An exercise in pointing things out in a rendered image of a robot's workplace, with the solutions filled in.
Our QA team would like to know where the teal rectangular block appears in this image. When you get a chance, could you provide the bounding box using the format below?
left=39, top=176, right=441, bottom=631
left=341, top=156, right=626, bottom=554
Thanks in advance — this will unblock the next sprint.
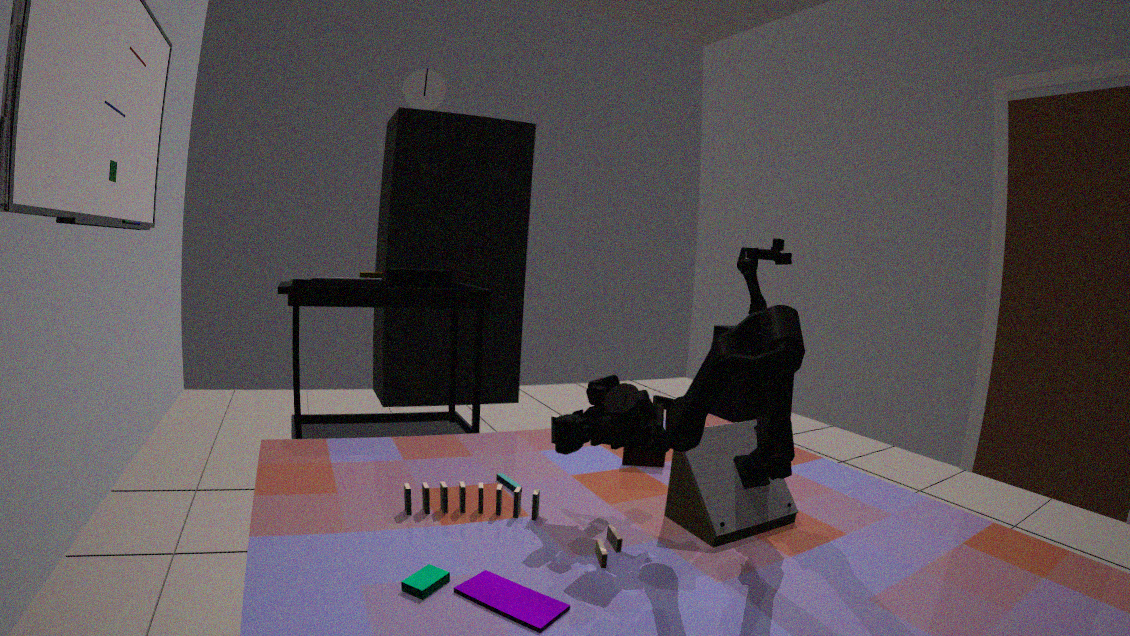
left=496, top=473, right=522, bottom=493

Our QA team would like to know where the green rectangular block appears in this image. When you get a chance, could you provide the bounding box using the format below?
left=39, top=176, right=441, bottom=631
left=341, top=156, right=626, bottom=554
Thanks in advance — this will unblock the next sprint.
left=401, top=564, right=450, bottom=600

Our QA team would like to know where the purple flat rectangular block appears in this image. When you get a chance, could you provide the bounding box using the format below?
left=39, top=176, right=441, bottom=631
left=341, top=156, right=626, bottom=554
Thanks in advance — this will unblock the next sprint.
left=454, top=570, right=570, bottom=631

